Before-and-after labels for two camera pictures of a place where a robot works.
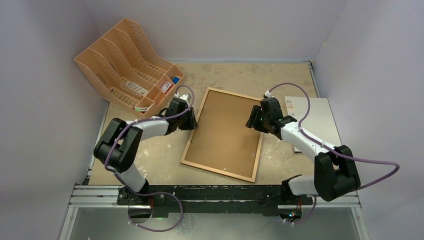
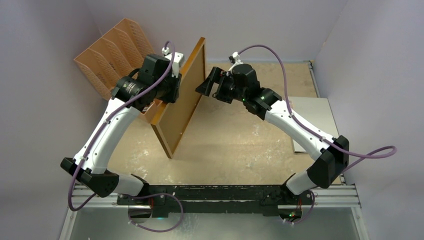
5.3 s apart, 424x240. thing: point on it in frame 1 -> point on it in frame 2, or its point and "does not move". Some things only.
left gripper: [192, 124] -> [172, 97]
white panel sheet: [320, 121] does not move
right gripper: [255, 117] -> [218, 85]
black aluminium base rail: [273, 200] does not move
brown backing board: [222, 140] -> [179, 115]
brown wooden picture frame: [222, 143] -> [172, 119]
